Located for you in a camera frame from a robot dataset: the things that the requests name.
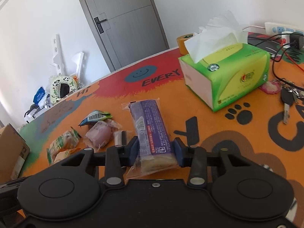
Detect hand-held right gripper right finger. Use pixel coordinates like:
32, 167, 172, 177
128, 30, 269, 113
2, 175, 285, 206
173, 138, 256, 188

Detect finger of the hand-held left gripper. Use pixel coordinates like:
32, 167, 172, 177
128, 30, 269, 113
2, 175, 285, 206
0, 176, 31, 196

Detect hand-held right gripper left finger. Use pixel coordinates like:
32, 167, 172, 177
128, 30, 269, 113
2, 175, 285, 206
53, 136, 139, 188

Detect long purple snack packet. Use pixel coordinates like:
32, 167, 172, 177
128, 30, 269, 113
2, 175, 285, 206
122, 98, 179, 180

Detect cardboard box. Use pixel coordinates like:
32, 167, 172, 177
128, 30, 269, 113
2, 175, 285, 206
0, 123, 31, 181

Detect pink clear snack packet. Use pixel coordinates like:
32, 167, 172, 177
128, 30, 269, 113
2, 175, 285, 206
84, 120, 122, 151

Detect blue green snack packet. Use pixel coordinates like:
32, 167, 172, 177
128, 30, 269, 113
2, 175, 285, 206
79, 110, 113, 126

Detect green cake packet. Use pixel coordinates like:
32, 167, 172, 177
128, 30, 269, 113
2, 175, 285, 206
47, 127, 82, 166
53, 148, 82, 165

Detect black shoe rack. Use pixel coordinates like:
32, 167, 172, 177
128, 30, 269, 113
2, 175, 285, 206
23, 102, 48, 124

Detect green tissue box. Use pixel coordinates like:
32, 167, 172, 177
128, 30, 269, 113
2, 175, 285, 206
178, 10, 271, 112

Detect blue plastic bag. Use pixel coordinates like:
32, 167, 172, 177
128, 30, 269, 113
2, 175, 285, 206
33, 86, 47, 105

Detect panda print toilet seat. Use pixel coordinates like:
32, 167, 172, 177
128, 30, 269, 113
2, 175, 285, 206
48, 75, 78, 104

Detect yellow tape roll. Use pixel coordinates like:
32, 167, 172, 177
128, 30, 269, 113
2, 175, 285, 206
176, 32, 198, 55

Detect pink key fob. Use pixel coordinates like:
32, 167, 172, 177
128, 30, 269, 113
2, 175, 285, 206
259, 80, 281, 94

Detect bunch of keys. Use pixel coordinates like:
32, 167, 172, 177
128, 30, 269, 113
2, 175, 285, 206
280, 85, 304, 124

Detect grey door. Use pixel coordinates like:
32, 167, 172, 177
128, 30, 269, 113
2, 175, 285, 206
72, 0, 170, 73

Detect white power strip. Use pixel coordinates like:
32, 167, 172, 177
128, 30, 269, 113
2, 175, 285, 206
264, 21, 304, 36

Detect black charger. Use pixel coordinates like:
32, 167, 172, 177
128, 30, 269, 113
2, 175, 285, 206
288, 33, 304, 48

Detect black door handle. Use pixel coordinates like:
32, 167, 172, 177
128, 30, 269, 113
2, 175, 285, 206
93, 16, 109, 34

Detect black cable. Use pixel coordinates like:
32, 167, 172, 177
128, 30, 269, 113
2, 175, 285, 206
247, 34, 304, 93

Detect red cable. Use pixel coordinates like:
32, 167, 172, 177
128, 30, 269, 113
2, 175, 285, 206
282, 42, 304, 72

